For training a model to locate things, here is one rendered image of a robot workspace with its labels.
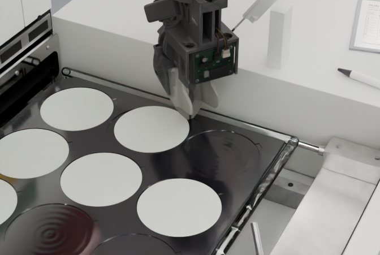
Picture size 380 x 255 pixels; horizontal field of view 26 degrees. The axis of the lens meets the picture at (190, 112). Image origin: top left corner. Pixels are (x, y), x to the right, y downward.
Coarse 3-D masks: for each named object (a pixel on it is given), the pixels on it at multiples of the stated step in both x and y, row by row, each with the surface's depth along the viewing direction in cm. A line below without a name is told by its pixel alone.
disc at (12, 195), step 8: (0, 184) 100; (8, 184) 100; (0, 192) 99; (8, 192) 99; (0, 200) 98; (8, 200) 98; (16, 200) 98; (0, 208) 96; (8, 208) 96; (0, 216) 95; (8, 216) 95
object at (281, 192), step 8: (280, 176) 109; (280, 184) 107; (288, 184) 107; (296, 184) 107; (304, 184) 107; (272, 192) 108; (280, 192) 107; (288, 192) 107; (296, 192) 106; (304, 192) 106; (272, 200) 109; (280, 200) 108; (288, 200) 107; (296, 200) 107; (296, 208) 108
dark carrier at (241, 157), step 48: (48, 96) 115; (96, 144) 106; (192, 144) 106; (240, 144) 106; (48, 192) 99; (240, 192) 99; (0, 240) 92; (48, 240) 92; (96, 240) 92; (144, 240) 92; (192, 240) 92
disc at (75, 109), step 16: (64, 96) 115; (80, 96) 115; (96, 96) 115; (48, 112) 112; (64, 112) 112; (80, 112) 112; (96, 112) 112; (112, 112) 112; (64, 128) 109; (80, 128) 109
